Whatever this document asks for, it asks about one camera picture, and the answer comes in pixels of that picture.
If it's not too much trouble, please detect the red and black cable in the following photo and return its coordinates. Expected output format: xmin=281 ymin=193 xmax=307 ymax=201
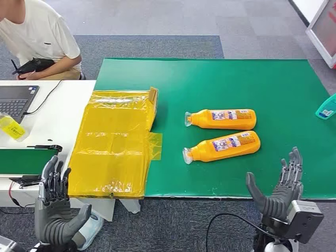
xmin=0 ymin=181 xmax=37 ymax=215

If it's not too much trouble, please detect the yellow plastic wrapped cardboard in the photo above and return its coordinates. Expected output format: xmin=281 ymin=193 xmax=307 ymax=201
xmin=67 ymin=87 xmax=163 ymax=200

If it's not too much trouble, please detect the white framed red board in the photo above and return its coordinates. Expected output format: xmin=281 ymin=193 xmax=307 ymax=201
xmin=306 ymin=0 xmax=336 ymax=69

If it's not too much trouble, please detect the green conveyor belt panel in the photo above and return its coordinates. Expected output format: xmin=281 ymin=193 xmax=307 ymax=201
xmin=0 ymin=148 xmax=60 ymax=178

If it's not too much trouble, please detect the black clamp plate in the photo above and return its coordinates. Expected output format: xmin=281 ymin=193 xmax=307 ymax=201
xmin=9 ymin=175 xmax=42 ymax=190

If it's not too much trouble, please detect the teal plastic bottle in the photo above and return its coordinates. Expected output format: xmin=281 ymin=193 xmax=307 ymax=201
xmin=315 ymin=93 xmax=336 ymax=120

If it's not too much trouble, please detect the white desk leg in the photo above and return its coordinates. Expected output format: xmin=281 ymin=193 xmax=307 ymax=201
xmin=69 ymin=198 xmax=116 ymax=222

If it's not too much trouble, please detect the person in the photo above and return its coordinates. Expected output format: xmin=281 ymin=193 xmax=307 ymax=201
xmin=0 ymin=0 xmax=86 ymax=81

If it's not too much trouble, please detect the grey laptop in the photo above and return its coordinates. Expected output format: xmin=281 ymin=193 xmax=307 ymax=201
xmin=0 ymin=85 xmax=41 ymax=124

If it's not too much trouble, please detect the black conveyor bracket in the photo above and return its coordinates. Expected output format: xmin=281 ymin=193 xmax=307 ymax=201
xmin=27 ymin=144 xmax=63 ymax=154

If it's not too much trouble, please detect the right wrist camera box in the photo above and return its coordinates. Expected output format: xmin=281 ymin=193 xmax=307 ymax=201
xmin=285 ymin=199 xmax=324 ymax=245

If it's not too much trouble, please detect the black laptop cable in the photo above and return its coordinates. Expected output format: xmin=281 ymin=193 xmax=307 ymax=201
xmin=23 ymin=80 xmax=63 ymax=116

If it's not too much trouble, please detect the small yellow liquid bottle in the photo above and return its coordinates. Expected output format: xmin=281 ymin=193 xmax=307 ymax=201
xmin=0 ymin=113 xmax=30 ymax=142

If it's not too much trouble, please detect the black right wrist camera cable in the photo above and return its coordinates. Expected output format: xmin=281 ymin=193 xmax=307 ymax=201
xmin=205 ymin=213 xmax=279 ymax=252

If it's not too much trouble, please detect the green table mat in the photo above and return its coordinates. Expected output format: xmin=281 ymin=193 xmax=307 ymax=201
xmin=94 ymin=58 xmax=336 ymax=200

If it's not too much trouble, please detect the black handheld controller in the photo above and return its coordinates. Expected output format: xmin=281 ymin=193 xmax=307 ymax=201
xmin=11 ymin=57 xmax=55 ymax=76

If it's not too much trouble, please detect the orange bottle with clear cap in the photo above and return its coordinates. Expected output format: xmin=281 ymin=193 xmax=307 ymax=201
xmin=182 ymin=130 xmax=261 ymax=165
xmin=184 ymin=109 xmax=257 ymax=131

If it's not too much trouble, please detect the white table foot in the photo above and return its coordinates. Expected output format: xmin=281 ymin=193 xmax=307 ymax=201
xmin=119 ymin=198 xmax=141 ymax=214

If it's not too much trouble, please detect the person's hand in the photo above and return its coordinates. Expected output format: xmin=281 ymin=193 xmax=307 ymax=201
xmin=16 ymin=70 xmax=36 ymax=81

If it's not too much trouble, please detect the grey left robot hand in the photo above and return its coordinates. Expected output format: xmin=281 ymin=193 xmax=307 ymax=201
xmin=34 ymin=155 xmax=92 ymax=246

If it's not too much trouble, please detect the white shoe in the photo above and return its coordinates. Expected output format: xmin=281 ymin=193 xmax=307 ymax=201
xmin=77 ymin=210 xmax=104 ymax=251

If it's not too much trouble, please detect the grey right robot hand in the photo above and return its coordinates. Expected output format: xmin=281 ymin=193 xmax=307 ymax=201
xmin=245 ymin=146 xmax=304 ymax=223

